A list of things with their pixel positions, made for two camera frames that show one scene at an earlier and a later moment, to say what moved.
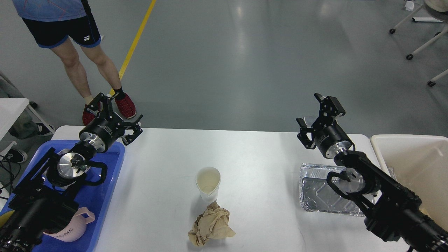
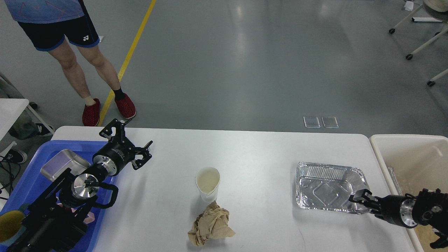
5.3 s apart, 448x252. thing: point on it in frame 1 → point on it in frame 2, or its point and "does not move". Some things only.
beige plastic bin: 419,163 does not move
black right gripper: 331,138 → 397,209
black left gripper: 101,132 → 115,156
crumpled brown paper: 214,224 does not move
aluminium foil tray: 315,195 does not move
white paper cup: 208,180 does not move
